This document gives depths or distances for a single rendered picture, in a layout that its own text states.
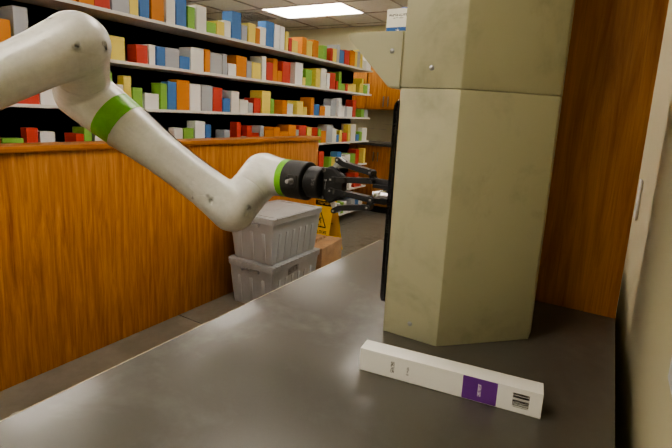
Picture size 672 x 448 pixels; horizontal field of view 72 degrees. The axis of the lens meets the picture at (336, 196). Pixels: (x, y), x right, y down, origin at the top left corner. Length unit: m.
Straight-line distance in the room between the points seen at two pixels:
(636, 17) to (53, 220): 2.44
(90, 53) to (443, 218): 0.74
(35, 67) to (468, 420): 0.93
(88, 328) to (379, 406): 2.33
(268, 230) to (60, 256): 1.19
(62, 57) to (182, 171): 0.31
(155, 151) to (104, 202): 1.68
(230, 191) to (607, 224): 0.84
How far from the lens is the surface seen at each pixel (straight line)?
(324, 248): 3.78
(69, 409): 0.79
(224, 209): 1.06
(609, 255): 1.20
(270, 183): 1.11
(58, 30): 1.04
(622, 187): 1.17
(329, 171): 1.05
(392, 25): 0.99
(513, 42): 0.88
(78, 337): 2.91
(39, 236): 2.64
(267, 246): 3.13
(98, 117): 1.15
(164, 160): 1.10
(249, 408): 0.74
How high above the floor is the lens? 1.36
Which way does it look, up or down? 10 degrees down
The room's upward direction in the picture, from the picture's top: 3 degrees clockwise
